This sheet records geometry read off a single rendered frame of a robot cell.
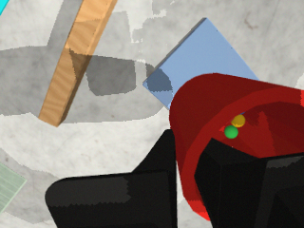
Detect green marble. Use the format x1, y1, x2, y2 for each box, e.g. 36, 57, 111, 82
224, 125, 238, 139

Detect light wooden bar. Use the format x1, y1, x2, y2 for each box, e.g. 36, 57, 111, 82
38, 0, 117, 127

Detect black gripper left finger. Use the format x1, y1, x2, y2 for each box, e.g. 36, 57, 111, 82
45, 129, 178, 228

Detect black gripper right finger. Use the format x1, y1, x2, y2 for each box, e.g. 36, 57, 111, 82
194, 138, 304, 228

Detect red cup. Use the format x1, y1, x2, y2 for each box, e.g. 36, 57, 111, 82
169, 73, 304, 220

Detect yellow marble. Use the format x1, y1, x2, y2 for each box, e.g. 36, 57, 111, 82
231, 115, 246, 127

